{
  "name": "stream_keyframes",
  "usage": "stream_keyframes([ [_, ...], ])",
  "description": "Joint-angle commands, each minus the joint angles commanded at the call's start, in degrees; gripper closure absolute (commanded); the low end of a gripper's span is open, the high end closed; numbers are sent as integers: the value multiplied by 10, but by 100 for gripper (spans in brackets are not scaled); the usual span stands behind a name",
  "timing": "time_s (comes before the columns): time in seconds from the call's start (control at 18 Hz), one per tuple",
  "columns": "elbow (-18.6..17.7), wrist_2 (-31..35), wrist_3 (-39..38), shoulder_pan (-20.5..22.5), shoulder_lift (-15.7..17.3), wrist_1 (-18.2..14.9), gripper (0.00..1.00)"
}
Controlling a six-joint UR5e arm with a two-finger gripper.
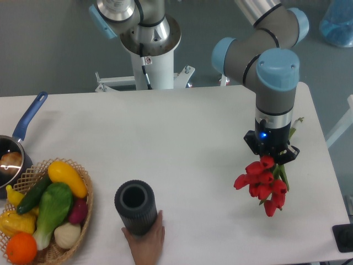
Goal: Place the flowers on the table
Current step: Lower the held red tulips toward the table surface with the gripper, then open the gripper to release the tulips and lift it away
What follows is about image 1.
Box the black device at edge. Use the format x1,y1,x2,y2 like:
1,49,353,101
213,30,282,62
332,224,352,253

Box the bare human hand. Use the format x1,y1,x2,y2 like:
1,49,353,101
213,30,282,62
121,210,165,265

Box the green cucumber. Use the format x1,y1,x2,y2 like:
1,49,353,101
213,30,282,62
16,174,52,215

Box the blue plastic bag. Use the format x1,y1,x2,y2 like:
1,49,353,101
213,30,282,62
319,0,352,47

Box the woven wicker basket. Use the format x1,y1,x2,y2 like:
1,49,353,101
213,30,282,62
0,157,94,265

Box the purple red radish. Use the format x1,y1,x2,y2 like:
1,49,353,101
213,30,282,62
68,198,88,224

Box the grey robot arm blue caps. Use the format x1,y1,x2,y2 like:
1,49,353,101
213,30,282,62
89,1,309,165

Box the black cable on pedestal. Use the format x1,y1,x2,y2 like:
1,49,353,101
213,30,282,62
138,43,153,91

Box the dark grey ribbed vase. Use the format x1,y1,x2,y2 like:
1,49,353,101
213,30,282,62
114,180,158,236

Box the small yellow pepper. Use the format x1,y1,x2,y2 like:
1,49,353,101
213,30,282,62
6,185,25,207

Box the orange fruit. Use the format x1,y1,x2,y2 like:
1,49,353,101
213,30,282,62
6,232,37,264

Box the white garlic bulb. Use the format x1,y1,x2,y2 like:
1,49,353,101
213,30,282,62
54,222,81,249

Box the red tulip bouquet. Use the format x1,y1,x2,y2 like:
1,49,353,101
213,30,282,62
233,116,305,218

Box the yellow bell pepper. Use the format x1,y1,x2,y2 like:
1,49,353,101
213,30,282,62
1,210,36,237

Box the blue handled saucepan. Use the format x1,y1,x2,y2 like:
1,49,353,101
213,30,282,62
1,92,48,199

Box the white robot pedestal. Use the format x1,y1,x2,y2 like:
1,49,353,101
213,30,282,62
95,15,195,92

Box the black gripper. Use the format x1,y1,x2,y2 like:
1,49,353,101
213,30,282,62
243,126,300,165

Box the white frame at right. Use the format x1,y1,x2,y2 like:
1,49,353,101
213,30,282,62
325,94,352,149

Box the browned food in pan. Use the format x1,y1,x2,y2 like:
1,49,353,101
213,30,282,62
1,152,22,176

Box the green bok choy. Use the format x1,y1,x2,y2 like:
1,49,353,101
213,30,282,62
33,182,73,251

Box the yellow squash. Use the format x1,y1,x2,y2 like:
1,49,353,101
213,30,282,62
47,161,88,199

